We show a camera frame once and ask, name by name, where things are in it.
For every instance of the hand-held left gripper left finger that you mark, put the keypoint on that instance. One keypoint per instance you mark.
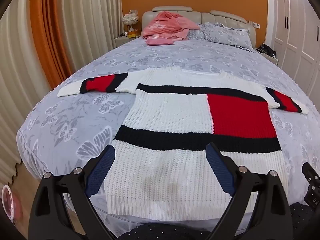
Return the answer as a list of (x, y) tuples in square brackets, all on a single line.
[(102, 171)]

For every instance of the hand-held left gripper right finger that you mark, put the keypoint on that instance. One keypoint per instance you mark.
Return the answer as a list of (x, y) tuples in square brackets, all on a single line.
[(220, 171)]

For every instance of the white red black knit sweater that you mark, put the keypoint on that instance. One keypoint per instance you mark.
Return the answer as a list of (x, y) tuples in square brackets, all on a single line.
[(175, 140)]

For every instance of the person's dark dotted clothing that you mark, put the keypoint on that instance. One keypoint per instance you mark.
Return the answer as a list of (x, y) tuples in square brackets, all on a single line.
[(300, 217)]

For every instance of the bed with grey butterfly sheet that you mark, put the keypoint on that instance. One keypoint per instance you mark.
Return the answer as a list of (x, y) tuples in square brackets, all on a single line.
[(75, 120)]

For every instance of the pink round container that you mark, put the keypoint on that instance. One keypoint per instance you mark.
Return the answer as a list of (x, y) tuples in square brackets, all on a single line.
[(10, 205)]

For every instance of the white nightstand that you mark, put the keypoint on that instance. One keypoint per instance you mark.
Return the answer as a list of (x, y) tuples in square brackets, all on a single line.
[(272, 58), (122, 41)]

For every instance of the beige curtain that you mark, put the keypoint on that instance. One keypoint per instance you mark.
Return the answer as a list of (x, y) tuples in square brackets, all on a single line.
[(17, 80)]

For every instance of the black bag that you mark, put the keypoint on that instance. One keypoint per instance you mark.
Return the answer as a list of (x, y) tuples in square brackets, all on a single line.
[(267, 50)]

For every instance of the grey butterfly pillow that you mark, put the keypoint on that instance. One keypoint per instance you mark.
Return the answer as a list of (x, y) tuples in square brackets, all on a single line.
[(225, 35)]

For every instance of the yellow tissue box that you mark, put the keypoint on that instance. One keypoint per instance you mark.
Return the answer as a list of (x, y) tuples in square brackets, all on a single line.
[(133, 34)]

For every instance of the folded pink cloth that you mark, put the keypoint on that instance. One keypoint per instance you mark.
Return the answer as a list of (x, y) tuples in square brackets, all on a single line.
[(160, 41)]

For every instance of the orange curtain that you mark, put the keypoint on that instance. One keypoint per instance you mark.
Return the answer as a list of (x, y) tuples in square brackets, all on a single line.
[(47, 30)]

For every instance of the white sheer curtain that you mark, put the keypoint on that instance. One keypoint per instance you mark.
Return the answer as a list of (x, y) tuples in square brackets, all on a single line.
[(92, 20)]

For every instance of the white feather table lamp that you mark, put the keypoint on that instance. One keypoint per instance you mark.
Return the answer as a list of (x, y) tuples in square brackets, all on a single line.
[(130, 20)]

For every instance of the pink blanket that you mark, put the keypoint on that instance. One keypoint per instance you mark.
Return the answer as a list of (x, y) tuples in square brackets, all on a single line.
[(167, 26)]

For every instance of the beige padded headboard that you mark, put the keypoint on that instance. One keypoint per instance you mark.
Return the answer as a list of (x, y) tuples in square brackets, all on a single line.
[(220, 16)]

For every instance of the white wardrobe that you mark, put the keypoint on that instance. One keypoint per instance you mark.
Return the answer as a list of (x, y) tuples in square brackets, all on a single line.
[(297, 30)]

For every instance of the wall switch panel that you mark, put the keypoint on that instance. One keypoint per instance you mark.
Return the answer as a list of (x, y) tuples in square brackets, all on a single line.
[(133, 11), (256, 25)]

